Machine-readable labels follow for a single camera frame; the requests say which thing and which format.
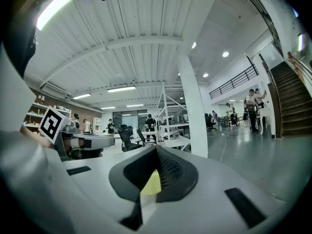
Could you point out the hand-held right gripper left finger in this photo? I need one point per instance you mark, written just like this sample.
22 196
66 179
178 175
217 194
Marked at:
92 191

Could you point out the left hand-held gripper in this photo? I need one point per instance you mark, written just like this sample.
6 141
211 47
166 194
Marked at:
52 124

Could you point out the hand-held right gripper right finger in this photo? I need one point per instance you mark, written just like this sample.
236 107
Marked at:
207 203

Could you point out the person's left forearm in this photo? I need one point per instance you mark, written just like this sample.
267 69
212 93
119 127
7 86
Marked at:
34 136

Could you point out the white cabinet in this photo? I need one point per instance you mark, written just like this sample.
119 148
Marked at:
97 125

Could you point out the black office chair with headrest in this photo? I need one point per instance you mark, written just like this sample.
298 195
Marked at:
126 140

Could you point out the black cantilever visitor chair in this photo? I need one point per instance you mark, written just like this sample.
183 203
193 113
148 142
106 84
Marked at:
141 136

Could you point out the long ceiling tube light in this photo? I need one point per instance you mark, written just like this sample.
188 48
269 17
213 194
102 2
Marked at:
121 89
81 96

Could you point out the yellow-green square table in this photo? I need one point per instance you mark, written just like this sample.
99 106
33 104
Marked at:
151 184

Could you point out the white metal shelving rack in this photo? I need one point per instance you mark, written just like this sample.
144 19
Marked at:
178 142

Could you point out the white square pillar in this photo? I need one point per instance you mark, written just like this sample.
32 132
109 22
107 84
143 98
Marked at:
195 118

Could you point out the white desk with curved legs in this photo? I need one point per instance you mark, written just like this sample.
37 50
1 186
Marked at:
264 111

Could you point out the person's black shirt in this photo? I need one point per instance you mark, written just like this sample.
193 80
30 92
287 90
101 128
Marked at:
20 47

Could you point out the dark wooden staircase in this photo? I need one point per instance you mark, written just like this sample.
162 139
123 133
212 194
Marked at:
292 101

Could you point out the black balcony railing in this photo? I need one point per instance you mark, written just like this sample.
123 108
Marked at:
254 71

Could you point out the black stair railing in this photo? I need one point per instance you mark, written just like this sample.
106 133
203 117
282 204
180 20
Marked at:
265 16

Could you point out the white wall shelf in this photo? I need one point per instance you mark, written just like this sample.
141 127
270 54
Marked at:
36 105

